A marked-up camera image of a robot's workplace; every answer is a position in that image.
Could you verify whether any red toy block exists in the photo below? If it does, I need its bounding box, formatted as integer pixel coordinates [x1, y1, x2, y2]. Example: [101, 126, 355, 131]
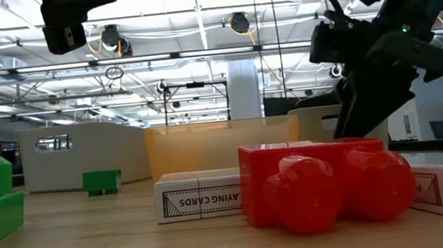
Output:
[236, 129, 419, 241]

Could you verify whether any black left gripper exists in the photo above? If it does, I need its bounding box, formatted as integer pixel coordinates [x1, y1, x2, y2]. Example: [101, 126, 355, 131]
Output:
[38, 0, 123, 57]

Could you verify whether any orange translucent plastic bin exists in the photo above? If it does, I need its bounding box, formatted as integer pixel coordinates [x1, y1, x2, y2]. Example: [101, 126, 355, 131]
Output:
[143, 113, 304, 183]

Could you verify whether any long ceiling light rail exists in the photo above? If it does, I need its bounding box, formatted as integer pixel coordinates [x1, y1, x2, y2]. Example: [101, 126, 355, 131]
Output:
[0, 26, 443, 78]

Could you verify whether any small dark green block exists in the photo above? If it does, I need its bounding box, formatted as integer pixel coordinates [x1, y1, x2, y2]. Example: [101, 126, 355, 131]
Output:
[81, 168, 125, 199]

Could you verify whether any black background box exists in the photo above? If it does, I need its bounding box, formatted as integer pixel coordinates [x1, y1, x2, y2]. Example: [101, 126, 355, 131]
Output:
[262, 94, 299, 118]

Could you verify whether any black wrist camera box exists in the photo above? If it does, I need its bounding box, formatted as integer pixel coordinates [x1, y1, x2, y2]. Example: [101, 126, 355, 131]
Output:
[304, 16, 367, 67]

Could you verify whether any black ceiling cable reel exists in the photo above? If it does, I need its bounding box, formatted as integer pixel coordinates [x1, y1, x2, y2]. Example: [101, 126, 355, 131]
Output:
[328, 62, 344, 80]
[229, 11, 252, 35]
[154, 79, 170, 98]
[100, 22, 134, 60]

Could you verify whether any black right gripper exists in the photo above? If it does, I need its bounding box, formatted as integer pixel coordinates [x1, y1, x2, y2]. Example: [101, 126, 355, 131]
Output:
[325, 24, 443, 141]

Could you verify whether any dark office chair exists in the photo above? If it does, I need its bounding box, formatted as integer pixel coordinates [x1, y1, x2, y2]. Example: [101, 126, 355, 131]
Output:
[428, 118, 443, 141]

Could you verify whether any white building column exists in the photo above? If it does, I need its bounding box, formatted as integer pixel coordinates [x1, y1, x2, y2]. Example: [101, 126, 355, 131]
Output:
[226, 58, 264, 122]

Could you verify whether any small wall sign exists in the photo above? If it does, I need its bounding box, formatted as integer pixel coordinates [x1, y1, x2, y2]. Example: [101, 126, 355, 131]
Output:
[402, 113, 413, 135]

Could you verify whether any grey plastic bin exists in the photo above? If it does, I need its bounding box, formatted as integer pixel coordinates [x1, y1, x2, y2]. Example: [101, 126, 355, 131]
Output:
[287, 99, 390, 155]
[18, 117, 154, 196]

